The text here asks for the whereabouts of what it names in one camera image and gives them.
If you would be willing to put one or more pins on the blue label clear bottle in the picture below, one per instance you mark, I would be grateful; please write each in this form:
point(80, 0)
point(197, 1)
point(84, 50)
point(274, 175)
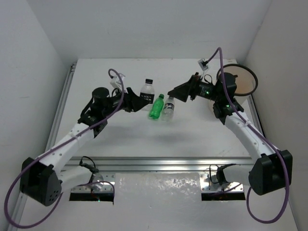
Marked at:
point(168, 110)

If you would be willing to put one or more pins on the left aluminium rail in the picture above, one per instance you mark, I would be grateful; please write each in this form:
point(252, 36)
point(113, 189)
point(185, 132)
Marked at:
point(52, 139)

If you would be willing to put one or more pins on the green plastic bottle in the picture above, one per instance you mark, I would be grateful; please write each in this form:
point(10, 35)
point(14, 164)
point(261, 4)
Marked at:
point(157, 107)

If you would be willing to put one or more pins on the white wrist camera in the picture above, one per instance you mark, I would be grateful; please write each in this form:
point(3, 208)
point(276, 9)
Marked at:
point(115, 81)
point(203, 63)

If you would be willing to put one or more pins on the black label clear bottle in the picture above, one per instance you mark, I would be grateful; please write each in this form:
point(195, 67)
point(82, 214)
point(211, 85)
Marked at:
point(147, 92)

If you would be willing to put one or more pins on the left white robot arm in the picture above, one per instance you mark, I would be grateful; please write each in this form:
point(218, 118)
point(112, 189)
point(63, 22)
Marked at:
point(43, 179)

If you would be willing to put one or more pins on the aluminium rail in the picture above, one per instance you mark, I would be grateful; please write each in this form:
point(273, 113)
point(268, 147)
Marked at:
point(157, 164)
point(52, 139)
point(254, 114)

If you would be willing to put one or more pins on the right aluminium rail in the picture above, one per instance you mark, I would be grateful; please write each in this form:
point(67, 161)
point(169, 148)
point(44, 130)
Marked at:
point(254, 114)

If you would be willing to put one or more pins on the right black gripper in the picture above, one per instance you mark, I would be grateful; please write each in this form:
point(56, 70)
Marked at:
point(182, 92)

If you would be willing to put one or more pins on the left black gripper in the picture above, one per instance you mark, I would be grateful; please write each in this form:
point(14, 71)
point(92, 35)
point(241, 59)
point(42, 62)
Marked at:
point(128, 101)

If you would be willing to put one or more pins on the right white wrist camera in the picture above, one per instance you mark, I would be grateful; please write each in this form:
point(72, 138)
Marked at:
point(203, 63)

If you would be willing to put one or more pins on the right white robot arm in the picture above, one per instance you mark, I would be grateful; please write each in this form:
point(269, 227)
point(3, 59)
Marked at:
point(272, 169)

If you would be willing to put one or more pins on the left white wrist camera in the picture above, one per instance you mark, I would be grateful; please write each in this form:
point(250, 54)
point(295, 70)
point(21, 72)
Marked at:
point(115, 81)

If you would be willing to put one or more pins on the front aluminium rail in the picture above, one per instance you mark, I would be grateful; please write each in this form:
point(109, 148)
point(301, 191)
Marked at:
point(157, 164)

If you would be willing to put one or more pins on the white bin with black rim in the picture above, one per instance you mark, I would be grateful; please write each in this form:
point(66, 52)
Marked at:
point(245, 79)

